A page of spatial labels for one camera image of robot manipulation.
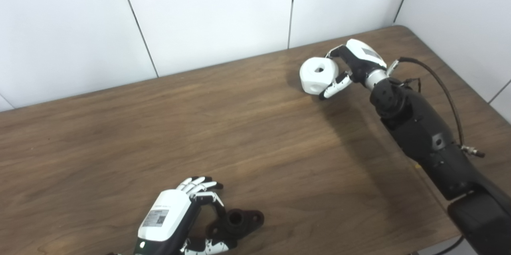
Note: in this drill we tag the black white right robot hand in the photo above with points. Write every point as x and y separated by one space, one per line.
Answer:
361 61

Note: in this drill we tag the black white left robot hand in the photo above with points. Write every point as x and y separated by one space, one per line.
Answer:
163 217

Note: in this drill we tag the round white plastic piece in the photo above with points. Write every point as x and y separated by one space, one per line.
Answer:
317 75

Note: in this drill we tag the black plastic holder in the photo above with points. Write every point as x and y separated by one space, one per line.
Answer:
239 221

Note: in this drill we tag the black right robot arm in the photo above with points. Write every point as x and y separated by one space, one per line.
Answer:
431 139

